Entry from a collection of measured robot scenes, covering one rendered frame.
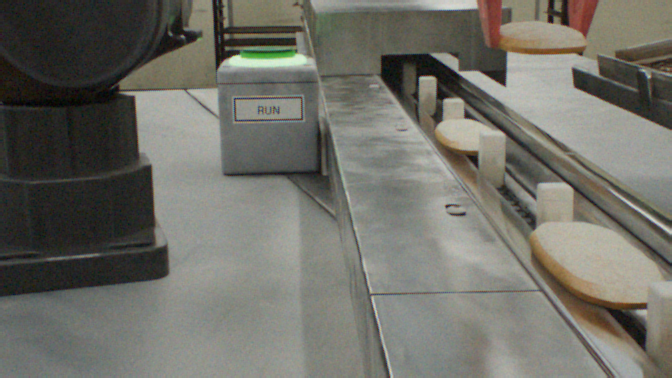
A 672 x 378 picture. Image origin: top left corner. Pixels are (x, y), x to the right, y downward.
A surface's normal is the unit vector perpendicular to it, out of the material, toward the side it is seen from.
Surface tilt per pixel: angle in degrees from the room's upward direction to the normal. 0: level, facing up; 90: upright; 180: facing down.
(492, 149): 90
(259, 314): 0
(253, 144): 90
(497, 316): 0
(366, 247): 0
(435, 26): 90
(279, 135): 90
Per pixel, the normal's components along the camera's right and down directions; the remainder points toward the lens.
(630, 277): 0.04, -0.93
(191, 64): 0.04, 0.22
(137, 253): 0.27, 0.20
